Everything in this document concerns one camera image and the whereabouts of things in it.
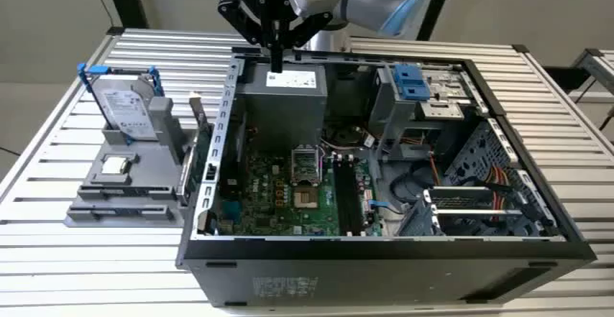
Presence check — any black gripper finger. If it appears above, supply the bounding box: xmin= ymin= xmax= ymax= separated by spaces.
xmin=218 ymin=0 xmax=278 ymax=73
xmin=276 ymin=13 xmax=334 ymax=73

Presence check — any grey power supply unit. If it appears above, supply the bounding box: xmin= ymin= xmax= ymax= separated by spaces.
xmin=238 ymin=62 xmax=330 ymax=152

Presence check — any blue drive bay latch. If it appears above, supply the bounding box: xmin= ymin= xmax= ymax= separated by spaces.
xmin=391 ymin=64 xmax=431 ymax=101

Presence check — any black round fan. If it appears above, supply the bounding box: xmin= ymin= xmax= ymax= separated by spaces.
xmin=330 ymin=123 xmax=368 ymax=146

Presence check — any green graphics card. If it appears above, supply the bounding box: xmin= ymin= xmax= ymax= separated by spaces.
xmin=178 ymin=91 xmax=216 ymax=206

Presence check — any hard disk in blue carrier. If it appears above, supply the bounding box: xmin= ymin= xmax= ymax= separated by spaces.
xmin=76 ymin=63 xmax=167 ymax=146

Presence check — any thin metal locking lever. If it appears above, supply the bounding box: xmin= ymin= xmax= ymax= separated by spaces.
xmin=315 ymin=148 xmax=332 ymax=185

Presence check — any metal socket cover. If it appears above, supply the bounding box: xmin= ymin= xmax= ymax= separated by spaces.
xmin=290 ymin=143 xmax=323 ymax=185

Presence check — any CPU socket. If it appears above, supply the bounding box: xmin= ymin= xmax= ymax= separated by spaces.
xmin=291 ymin=185 xmax=322 ymax=211

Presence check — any grey parts rack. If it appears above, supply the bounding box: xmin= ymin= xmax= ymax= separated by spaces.
xmin=64 ymin=97 xmax=216 ymax=229

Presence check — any silver CPU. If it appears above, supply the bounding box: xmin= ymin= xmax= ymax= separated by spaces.
xmin=99 ymin=157 xmax=131 ymax=176

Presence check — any blue plug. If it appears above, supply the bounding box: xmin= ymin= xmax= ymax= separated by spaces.
xmin=367 ymin=198 xmax=414 ymax=212

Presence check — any green motherboard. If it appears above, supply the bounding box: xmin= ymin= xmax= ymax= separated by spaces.
xmin=210 ymin=151 xmax=387 ymax=237

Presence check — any silver slatted side table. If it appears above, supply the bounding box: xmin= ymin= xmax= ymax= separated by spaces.
xmin=565 ymin=47 xmax=614 ymax=131

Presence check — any grey metal disk bay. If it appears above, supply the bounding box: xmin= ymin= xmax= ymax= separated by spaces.
xmin=396 ymin=185 xmax=529 ymax=237

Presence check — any black PC case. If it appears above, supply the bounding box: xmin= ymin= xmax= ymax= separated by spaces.
xmin=175 ymin=46 xmax=599 ymax=309

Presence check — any black frame post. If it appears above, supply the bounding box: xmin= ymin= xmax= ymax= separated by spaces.
xmin=101 ymin=0 xmax=149 ymax=30
xmin=414 ymin=0 xmax=462 ymax=41

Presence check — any thin orange wire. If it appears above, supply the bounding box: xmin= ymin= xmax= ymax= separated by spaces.
xmin=428 ymin=153 xmax=442 ymax=187

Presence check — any black cable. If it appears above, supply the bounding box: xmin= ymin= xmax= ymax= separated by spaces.
xmin=387 ymin=158 xmax=432 ymax=206

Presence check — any red yellow wire bundle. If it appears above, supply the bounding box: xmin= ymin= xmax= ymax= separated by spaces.
xmin=483 ymin=164 xmax=513 ymax=224

